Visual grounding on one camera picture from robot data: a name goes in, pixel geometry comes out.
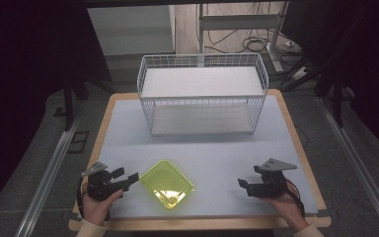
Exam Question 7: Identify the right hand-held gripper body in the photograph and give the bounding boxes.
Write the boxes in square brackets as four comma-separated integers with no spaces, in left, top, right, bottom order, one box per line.
[246,158,298,199]

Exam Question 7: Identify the pale grey table mat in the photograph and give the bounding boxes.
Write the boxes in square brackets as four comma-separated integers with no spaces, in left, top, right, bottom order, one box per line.
[97,95,320,219]

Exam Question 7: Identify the white metal desk frame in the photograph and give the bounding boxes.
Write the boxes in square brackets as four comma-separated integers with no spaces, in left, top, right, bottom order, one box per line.
[196,0,290,74]

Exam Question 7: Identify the black floor bracket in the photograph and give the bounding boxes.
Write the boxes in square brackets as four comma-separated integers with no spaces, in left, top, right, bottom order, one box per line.
[66,130,91,155]

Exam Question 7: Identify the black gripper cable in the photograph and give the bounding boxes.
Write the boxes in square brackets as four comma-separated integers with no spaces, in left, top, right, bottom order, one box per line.
[284,179,307,219]
[76,177,86,219]

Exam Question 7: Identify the black floor cables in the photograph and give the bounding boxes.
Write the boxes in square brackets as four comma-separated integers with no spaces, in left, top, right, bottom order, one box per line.
[205,2,302,65]

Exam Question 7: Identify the white power strip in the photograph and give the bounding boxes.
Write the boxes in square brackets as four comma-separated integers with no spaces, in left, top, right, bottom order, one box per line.
[290,66,311,82]

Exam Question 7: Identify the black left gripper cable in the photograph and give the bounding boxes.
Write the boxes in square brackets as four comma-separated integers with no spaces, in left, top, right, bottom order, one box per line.
[76,177,86,219]

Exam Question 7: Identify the yellow-green plastic tray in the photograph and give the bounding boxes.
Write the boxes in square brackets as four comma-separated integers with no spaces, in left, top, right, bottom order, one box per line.
[139,159,195,210]

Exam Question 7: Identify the black stand leg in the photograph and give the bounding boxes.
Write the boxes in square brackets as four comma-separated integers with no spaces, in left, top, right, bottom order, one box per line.
[61,73,92,132]

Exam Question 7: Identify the black curtain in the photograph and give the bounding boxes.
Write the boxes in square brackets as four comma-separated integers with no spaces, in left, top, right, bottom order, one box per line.
[280,0,379,162]
[0,0,113,218]

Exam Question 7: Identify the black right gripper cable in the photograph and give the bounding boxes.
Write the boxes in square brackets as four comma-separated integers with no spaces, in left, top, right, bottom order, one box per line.
[284,179,307,219]

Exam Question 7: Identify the white wire shelf rack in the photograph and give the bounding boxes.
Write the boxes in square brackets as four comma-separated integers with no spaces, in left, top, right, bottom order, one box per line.
[136,52,270,137]

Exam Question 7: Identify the person's right hand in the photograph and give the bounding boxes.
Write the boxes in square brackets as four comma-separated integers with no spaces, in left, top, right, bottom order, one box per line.
[260,182,310,233]

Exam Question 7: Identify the person's left hand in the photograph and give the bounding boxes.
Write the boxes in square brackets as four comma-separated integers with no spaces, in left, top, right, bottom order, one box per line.
[80,183,124,227]

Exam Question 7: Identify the aluminium floor rail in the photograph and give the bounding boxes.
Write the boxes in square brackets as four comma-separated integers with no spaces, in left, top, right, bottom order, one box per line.
[14,110,84,237]
[318,96,379,237]

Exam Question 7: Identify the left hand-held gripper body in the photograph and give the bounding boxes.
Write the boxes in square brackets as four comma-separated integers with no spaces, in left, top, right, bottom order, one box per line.
[80,160,132,202]

